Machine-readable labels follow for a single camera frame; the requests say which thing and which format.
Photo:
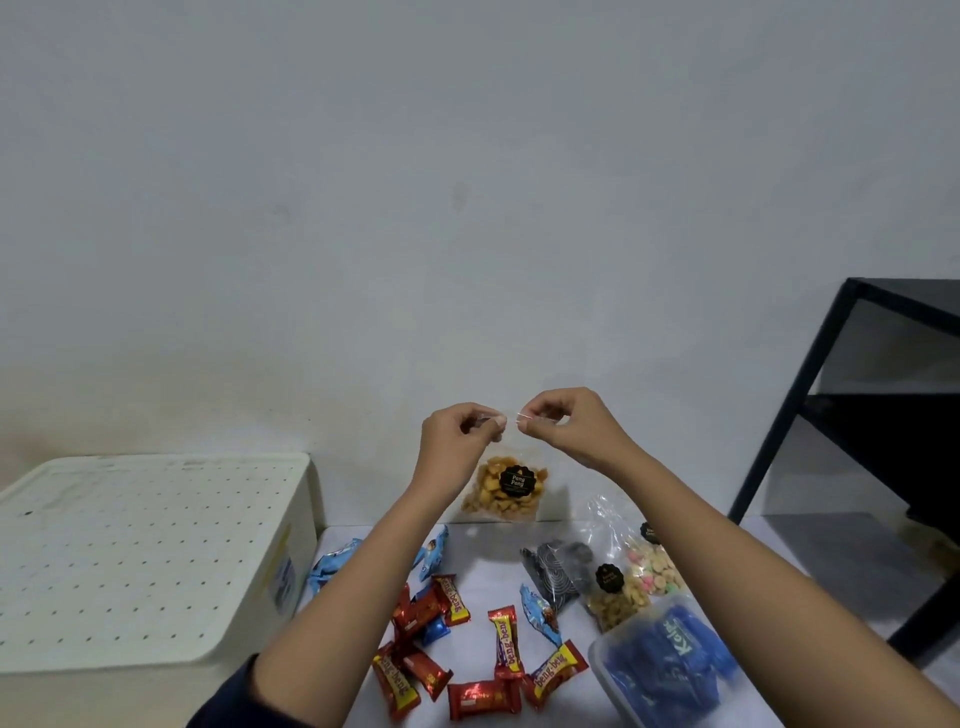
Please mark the person's left hand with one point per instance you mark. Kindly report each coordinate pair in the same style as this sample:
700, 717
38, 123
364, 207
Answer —
446, 457

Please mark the white perforated box lid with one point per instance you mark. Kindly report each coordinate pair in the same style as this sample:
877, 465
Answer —
135, 555

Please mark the person's right forearm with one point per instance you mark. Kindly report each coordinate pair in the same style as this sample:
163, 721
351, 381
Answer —
750, 592

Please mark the clear plastic tub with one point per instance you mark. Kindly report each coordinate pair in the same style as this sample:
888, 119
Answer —
598, 660

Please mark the grey marble-look board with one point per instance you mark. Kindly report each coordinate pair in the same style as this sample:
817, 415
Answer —
487, 555

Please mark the bag of pastel candies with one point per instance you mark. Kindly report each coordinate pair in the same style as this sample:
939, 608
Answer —
656, 570

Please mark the black side table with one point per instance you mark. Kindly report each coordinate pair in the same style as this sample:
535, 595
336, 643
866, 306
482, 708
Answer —
885, 442

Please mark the person's navy shirt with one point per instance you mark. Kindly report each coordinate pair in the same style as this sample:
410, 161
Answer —
225, 705

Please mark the bag of orange crackers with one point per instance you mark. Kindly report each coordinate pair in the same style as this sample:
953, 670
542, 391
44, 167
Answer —
495, 499

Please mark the person's right hand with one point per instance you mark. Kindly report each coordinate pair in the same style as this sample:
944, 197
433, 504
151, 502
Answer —
581, 431

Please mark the white storage box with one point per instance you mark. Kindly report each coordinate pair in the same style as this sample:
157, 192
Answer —
296, 540

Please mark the bag of beige nuts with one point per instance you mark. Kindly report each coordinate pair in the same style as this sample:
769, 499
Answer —
615, 607

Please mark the group of light blue packets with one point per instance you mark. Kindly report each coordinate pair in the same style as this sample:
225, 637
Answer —
330, 562

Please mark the pile of red candy bars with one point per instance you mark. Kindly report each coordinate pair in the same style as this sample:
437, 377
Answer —
506, 637

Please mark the bag of black-white cookies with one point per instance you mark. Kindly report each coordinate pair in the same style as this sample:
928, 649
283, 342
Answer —
559, 570

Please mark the person's left forearm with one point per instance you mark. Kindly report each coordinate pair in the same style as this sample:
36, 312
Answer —
345, 622

